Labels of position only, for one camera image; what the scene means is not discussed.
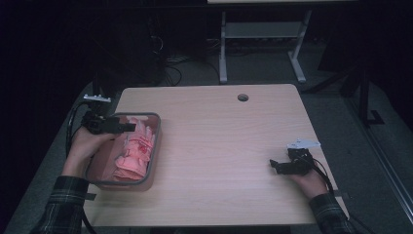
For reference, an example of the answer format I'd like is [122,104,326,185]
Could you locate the black floor cables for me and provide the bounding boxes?
[161,54,222,88]

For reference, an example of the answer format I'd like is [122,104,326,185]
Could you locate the pink plastic basket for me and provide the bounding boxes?
[84,111,163,192]

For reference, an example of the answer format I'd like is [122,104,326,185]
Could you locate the white metal desk frame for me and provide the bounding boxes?
[218,9,314,85]

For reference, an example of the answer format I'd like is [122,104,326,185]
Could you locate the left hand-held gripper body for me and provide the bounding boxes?
[80,94,123,136]

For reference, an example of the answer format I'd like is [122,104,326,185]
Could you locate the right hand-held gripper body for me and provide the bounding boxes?
[286,138,321,176]

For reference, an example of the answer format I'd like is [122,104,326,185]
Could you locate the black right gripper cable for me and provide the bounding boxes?
[304,155,374,234]

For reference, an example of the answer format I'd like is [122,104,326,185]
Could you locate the person's left hand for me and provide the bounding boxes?
[60,126,119,179]

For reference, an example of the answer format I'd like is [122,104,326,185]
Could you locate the person's right hand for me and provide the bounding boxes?
[289,168,329,200]

